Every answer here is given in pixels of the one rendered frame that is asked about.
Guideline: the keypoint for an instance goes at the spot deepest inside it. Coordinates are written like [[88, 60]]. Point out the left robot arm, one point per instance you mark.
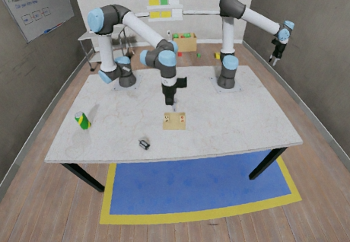
[[229, 10]]

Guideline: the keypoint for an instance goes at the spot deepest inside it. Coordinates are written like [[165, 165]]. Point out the green and yellow drink can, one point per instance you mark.
[[82, 120]]

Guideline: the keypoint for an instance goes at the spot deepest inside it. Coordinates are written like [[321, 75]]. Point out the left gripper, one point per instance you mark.
[[279, 48]]

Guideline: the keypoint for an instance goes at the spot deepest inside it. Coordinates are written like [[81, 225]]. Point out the tan flat mat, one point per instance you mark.
[[174, 121]]

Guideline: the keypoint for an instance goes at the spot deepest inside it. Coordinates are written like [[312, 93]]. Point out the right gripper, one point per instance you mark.
[[169, 88]]

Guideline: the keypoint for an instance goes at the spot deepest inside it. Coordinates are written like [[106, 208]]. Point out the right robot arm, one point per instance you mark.
[[101, 21]]

